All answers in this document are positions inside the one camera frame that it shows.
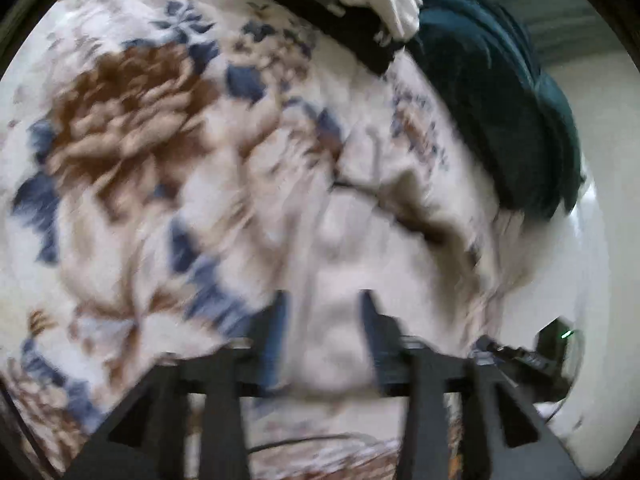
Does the white headboard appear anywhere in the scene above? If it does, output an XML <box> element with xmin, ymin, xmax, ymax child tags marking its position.
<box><xmin>492</xmin><ymin>55</ymin><xmax>625</xmax><ymax>463</ymax></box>

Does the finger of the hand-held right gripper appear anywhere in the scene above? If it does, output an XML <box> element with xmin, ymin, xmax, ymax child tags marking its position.
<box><xmin>472</xmin><ymin>336</ymin><xmax>538</xmax><ymax>368</ymax></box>

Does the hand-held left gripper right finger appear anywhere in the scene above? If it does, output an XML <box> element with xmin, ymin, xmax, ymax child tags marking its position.
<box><xmin>359</xmin><ymin>290</ymin><xmax>583</xmax><ymax>480</ymax></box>

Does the floral bedspread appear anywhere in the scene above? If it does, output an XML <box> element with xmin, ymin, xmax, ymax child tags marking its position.
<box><xmin>0</xmin><ymin>0</ymin><xmax>506</xmax><ymax>480</ymax></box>

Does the beige long-sleeve shirt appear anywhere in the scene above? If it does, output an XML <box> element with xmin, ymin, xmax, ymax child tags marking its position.
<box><xmin>280</xmin><ymin>180</ymin><xmax>496</xmax><ymax>403</ymax></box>

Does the teal plush blanket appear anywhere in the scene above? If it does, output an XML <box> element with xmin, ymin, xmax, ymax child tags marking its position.
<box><xmin>404</xmin><ymin>0</ymin><xmax>586</xmax><ymax>222</ymax></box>

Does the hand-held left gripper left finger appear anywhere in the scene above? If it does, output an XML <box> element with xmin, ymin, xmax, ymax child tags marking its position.
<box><xmin>65</xmin><ymin>290</ymin><xmax>292</xmax><ymax>480</ymax></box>

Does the black folded garment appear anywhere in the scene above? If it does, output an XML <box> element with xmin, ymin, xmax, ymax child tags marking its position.
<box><xmin>216</xmin><ymin>0</ymin><xmax>407</xmax><ymax>76</ymax></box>

